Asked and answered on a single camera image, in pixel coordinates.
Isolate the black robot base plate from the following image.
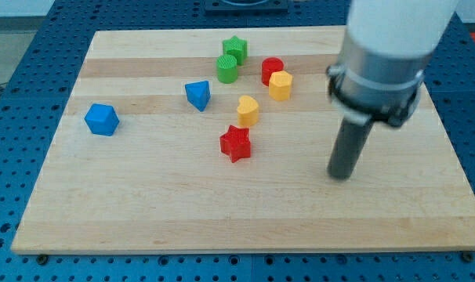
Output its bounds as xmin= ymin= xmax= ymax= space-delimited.
xmin=202 ymin=0 xmax=288 ymax=14

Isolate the blue triangle block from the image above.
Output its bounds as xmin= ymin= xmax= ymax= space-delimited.
xmin=184 ymin=81 xmax=211 ymax=112

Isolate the yellow hexagon block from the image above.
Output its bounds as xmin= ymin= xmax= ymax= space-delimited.
xmin=269 ymin=70 xmax=293 ymax=101

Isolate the green star block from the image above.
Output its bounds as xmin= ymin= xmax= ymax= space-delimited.
xmin=222 ymin=35 xmax=248 ymax=66

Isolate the green cylinder block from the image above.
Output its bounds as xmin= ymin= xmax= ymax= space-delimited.
xmin=216 ymin=54 xmax=238 ymax=84

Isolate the red cylinder block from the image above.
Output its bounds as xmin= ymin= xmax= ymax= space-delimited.
xmin=261 ymin=57 xmax=284 ymax=86

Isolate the red star block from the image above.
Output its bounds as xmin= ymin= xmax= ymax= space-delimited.
xmin=219 ymin=125 xmax=252 ymax=163

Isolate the wooden board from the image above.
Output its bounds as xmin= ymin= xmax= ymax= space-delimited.
xmin=11 ymin=26 xmax=475 ymax=255

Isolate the dark cylindrical pusher stick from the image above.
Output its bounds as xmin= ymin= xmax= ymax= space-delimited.
xmin=327 ymin=118 xmax=373 ymax=180

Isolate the blue cube block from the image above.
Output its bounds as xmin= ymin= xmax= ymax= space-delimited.
xmin=85 ymin=103 xmax=119 ymax=136

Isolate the black cable clamp ring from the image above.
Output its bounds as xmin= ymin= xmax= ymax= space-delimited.
xmin=325 ymin=64 xmax=425 ymax=128

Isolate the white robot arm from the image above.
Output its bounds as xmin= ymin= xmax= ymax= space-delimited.
xmin=327 ymin=0 xmax=459 ymax=127

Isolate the yellow heart block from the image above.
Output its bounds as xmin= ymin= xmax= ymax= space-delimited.
xmin=236 ymin=96 xmax=259 ymax=128

